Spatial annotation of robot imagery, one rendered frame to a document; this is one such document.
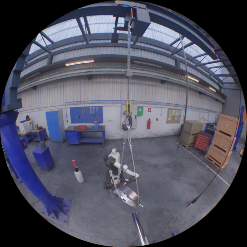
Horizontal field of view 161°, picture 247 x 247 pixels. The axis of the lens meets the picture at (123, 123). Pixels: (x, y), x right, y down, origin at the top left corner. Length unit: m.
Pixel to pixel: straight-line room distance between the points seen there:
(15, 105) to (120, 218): 2.47
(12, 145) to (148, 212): 2.63
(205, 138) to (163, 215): 3.78
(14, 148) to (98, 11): 1.76
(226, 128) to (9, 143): 5.52
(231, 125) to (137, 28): 4.13
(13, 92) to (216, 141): 5.50
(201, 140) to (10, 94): 5.77
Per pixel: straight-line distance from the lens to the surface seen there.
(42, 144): 3.38
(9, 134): 1.39
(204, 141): 4.94
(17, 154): 1.47
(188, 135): 4.95
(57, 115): 4.82
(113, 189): 1.42
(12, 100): 1.23
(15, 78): 1.23
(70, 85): 5.07
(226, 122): 4.35
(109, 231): 2.17
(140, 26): 0.91
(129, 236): 2.16
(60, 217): 2.48
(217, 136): 4.48
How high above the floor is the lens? 2.16
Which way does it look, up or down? 15 degrees down
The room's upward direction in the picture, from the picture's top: 1 degrees clockwise
